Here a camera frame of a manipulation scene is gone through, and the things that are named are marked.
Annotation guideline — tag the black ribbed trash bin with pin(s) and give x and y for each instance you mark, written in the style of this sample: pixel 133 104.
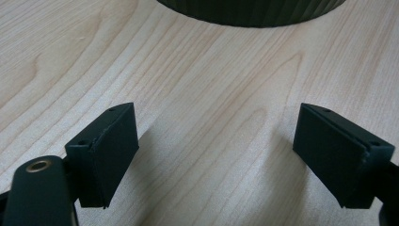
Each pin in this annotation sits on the black ribbed trash bin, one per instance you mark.
pixel 251 12

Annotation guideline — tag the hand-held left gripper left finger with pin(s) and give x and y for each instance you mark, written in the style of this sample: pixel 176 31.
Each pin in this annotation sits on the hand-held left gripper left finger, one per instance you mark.
pixel 105 157

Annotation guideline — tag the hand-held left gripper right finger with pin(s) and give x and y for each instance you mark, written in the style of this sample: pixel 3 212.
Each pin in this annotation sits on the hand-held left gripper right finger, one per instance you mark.
pixel 335 157

